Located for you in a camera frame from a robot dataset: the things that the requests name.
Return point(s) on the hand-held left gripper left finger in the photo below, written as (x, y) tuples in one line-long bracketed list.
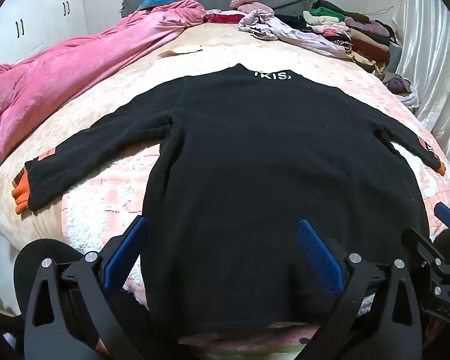
[(125, 253)]

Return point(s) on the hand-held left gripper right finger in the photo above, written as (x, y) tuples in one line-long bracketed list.
[(318, 258)]

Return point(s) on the black sweater with orange cuffs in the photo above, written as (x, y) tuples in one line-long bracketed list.
[(266, 157)]

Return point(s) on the bag of clothes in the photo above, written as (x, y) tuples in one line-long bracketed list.
[(399, 86)]

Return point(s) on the stack of folded clothes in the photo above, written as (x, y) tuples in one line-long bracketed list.
[(360, 37)]

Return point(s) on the pink and white printed blanket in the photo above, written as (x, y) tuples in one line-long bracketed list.
[(108, 202)]

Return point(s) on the white satin curtain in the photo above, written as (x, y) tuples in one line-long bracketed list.
[(431, 63)]

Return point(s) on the pink quilt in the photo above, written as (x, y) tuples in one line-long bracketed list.
[(60, 82)]

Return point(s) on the lavender garment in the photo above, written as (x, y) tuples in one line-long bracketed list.
[(296, 35)]

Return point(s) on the beige fleece bed sheet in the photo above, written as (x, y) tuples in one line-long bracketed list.
[(210, 34)]

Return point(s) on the crumpled black garment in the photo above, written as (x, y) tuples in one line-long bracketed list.
[(292, 21)]

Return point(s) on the white wardrobe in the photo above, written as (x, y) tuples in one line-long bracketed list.
[(41, 15)]

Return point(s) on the red cloth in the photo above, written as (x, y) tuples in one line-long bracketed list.
[(225, 18)]

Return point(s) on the blue cloth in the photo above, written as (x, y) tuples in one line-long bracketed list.
[(165, 0)]

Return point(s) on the pink fluffy garment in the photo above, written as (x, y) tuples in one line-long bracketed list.
[(245, 0)]

